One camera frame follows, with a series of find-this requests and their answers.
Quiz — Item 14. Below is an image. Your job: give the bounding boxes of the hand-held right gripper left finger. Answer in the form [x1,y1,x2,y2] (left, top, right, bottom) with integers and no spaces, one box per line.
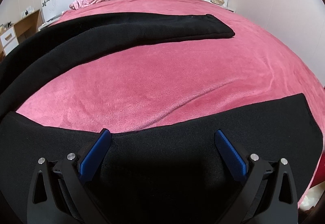
[27,128,112,224]

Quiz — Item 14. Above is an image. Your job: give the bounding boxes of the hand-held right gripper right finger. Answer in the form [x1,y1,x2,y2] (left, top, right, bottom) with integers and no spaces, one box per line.
[214,130,299,224]

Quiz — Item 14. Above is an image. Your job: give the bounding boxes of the black pants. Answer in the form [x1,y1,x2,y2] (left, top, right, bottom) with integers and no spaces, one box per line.
[0,13,323,224]

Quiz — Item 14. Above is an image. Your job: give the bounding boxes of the pink fleece bed blanket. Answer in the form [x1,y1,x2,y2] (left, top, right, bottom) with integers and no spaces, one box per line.
[15,0,325,224]

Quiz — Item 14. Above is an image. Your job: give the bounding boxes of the white drawer cabinet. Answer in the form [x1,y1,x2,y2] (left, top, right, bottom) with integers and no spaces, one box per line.
[0,25,19,55]

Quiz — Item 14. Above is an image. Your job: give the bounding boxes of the wooden desk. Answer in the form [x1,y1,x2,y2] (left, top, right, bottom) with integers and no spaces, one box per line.
[13,9,43,44]

